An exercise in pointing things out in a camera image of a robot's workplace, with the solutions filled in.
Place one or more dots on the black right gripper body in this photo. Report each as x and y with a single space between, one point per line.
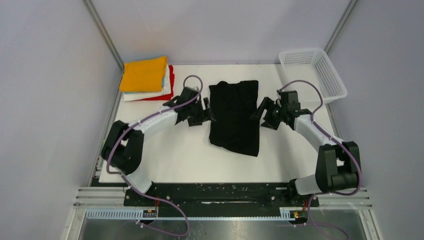
277 113

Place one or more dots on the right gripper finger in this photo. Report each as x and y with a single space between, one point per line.
271 124
265 105

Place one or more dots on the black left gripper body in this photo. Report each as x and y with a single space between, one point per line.
197 114

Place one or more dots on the black t shirt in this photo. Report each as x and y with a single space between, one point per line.
232 105

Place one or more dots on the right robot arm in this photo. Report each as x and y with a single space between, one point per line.
338 162

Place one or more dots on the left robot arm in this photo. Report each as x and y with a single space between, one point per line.
123 147

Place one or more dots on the folded white t shirt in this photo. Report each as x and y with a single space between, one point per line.
138 96

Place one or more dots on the folded red t shirt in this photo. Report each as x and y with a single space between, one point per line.
168 92

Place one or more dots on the white plastic basket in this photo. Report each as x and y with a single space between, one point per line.
314 66

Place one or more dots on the folded orange t shirt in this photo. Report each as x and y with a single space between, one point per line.
144 76

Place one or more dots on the right controller box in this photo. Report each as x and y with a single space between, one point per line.
296 214

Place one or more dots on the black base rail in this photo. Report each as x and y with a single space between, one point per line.
227 200

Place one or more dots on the right aluminium frame post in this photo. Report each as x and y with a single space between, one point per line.
340 25

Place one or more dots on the aluminium frame post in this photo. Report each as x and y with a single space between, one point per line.
103 32
340 25

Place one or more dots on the left aluminium frame post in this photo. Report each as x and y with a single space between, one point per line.
103 32

